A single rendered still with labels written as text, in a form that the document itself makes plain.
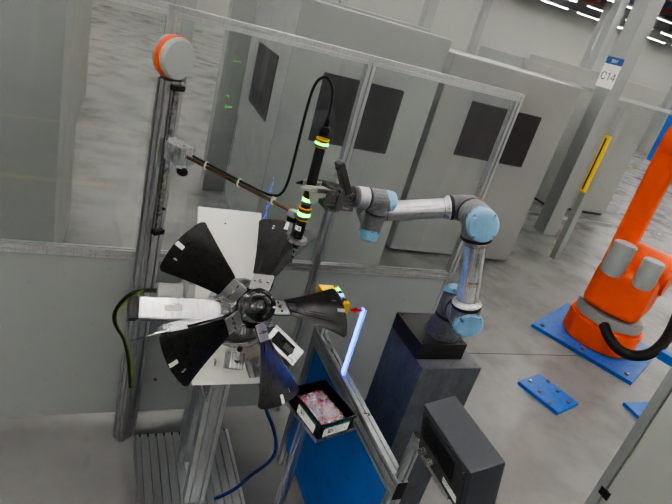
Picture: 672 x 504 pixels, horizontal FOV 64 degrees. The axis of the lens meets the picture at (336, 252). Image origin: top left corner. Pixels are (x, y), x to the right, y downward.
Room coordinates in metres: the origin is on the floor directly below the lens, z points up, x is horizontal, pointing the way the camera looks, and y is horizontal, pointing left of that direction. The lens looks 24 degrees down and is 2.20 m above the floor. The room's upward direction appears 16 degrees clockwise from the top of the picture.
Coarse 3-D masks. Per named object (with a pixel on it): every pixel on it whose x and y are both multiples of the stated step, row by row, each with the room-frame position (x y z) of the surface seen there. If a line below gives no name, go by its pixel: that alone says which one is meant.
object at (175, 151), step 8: (168, 144) 1.97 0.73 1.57; (176, 144) 1.97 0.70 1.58; (184, 144) 2.00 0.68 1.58; (168, 152) 1.97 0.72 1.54; (176, 152) 1.95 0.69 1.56; (184, 152) 1.96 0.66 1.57; (192, 152) 1.99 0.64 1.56; (168, 160) 1.97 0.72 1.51; (176, 160) 1.95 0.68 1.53; (184, 160) 1.96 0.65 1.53
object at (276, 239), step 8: (264, 224) 1.90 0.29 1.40; (280, 224) 1.90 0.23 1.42; (264, 232) 1.88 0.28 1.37; (272, 232) 1.88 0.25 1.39; (280, 232) 1.87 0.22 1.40; (304, 232) 1.88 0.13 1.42; (264, 240) 1.85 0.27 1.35; (272, 240) 1.85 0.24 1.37; (280, 240) 1.84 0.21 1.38; (264, 248) 1.83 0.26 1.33; (272, 248) 1.82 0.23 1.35; (280, 248) 1.82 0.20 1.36; (288, 248) 1.82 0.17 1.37; (256, 256) 1.81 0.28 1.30; (264, 256) 1.80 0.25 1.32; (272, 256) 1.79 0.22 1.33; (280, 256) 1.79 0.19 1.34; (288, 256) 1.79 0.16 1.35; (256, 264) 1.78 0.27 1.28; (264, 264) 1.77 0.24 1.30; (272, 264) 1.77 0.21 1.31; (280, 264) 1.76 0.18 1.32; (256, 272) 1.76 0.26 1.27; (264, 272) 1.75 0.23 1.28; (272, 272) 1.73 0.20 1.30
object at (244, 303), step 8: (256, 288) 1.64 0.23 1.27; (248, 296) 1.61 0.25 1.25; (256, 296) 1.63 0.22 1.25; (264, 296) 1.65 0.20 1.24; (272, 296) 1.65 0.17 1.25; (232, 304) 1.66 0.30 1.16; (240, 304) 1.61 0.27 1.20; (248, 304) 1.60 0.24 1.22; (256, 304) 1.62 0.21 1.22; (264, 304) 1.63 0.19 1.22; (272, 304) 1.64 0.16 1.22; (240, 312) 1.61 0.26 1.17; (248, 312) 1.58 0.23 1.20; (256, 312) 1.59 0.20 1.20; (264, 312) 1.61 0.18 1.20; (272, 312) 1.62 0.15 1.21; (248, 320) 1.59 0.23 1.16; (256, 320) 1.58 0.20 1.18; (264, 320) 1.59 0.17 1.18; (248, 328) 1.65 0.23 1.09
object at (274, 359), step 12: (264, 348) 1.57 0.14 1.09; (264, 360) 1.54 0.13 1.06; (276, 360) 1.60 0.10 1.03; (264, 372) 1.51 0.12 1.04; (276, 372) 1.56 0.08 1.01; (288, 372) 1.63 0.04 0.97; (264, 384) 1.48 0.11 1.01; (276, 384) 1.52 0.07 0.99; (288, 384) 1.58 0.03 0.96; (264, 396) 1.46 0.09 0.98; (276, 396) 1.50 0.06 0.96; (288, 396) 1.54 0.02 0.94; (264, 408) 1.43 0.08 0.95
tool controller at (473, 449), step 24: (432, 408) 1.31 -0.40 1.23; (456, 408) 1.32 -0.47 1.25; (432, 432) 1.27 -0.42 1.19; (456, 432) 1.23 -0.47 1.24; (480, 432) 1.24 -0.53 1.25; (432, 456) 1.26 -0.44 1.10; (456, 456) 1.16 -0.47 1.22; (480, 456) 1.16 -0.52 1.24; (456, 480) 1.15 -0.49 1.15; (480, 480) 1.12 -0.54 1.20
